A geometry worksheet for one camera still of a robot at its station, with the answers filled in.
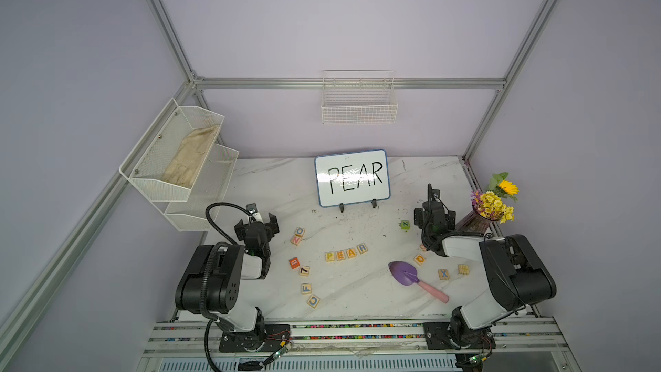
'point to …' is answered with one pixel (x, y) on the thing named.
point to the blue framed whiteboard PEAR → (352, 177)
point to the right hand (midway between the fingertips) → (430, 209)
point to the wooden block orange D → (419, 259)
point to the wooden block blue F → (306, 288)
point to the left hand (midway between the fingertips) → (256, 219)
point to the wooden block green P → (330, 257)
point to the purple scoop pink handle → (404, 274)
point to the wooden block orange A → (351, 253)
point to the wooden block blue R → (361, 248)
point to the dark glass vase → (474, 223)
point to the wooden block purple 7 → (305, 271)
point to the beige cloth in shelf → (184, 168)
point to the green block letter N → (405, 225)
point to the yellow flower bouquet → (495, 203)
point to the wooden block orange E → (340, 255)
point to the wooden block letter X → (444, 274)
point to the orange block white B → (294, 263)
